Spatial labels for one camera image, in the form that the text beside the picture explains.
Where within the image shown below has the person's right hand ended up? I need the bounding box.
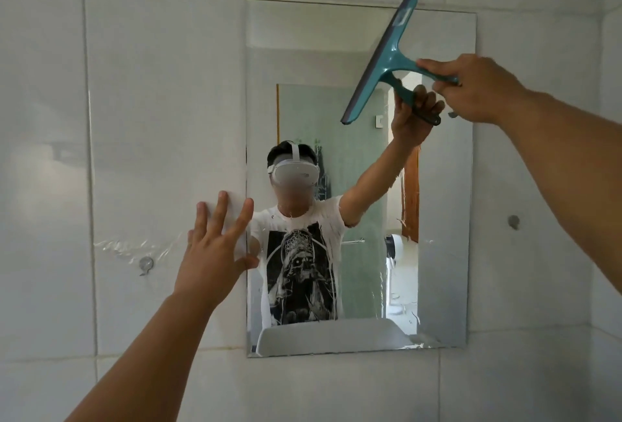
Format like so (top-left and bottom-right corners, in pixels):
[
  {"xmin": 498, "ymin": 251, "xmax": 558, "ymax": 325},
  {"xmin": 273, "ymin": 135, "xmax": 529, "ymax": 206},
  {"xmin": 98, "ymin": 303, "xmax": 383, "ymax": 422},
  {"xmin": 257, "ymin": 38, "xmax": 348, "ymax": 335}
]
[{"xmin": 416, "ymin": 53, "xmax": 530, "ymax": 126}]

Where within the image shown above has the person's left hand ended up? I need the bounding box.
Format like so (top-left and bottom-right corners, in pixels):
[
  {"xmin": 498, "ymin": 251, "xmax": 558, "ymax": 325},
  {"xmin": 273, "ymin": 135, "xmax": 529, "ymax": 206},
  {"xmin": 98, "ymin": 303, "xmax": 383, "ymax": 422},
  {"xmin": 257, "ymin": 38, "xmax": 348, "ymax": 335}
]
[{"xmin": 173, "ymin": 191, "xmax": 260, "ymax": 311}]

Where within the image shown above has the teal window squeegee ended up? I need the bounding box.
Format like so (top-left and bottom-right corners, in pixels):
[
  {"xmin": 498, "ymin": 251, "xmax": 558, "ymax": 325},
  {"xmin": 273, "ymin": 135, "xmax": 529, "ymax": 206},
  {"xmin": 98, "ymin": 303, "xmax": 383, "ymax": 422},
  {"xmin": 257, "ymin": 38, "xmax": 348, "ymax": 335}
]
[{"xmin": 340, "ymin": 0, "xmax": 460, "ymax": 126}]

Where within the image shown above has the person's right forearm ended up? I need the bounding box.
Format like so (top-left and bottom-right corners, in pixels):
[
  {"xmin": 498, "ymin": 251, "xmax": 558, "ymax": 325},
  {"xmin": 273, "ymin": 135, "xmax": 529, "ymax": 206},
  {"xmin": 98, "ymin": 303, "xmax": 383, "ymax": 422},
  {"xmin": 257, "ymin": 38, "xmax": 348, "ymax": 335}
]
[{"xmin": 496, "ymin": 88, "xmax": 622, "ymax": 294}]

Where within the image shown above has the person's left forearm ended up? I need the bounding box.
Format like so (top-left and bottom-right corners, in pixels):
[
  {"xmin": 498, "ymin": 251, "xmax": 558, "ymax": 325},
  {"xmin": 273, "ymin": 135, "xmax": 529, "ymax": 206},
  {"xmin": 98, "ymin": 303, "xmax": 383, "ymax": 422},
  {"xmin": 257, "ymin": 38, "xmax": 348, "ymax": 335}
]
[{"xmin": 64, "ymin": 290, "xmax": 220, "ymax": 422}]

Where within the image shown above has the clear adhesive tape strip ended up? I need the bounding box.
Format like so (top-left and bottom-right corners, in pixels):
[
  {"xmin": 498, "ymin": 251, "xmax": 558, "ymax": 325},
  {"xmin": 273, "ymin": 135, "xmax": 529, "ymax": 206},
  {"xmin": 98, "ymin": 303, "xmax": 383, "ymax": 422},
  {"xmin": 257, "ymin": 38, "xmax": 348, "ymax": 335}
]
[{"xmin": 94, "ymin": 238, "xmax": 187, "ymax": 262}]

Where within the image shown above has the frameless rectangular wall mirror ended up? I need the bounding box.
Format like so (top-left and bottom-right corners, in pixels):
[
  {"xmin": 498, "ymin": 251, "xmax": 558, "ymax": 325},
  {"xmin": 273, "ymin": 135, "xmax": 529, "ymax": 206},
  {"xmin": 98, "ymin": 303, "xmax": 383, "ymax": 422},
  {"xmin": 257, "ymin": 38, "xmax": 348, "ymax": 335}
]
[{"xmin": 244, "ymin": 0, "xmax": 478, "ymax": 358}]

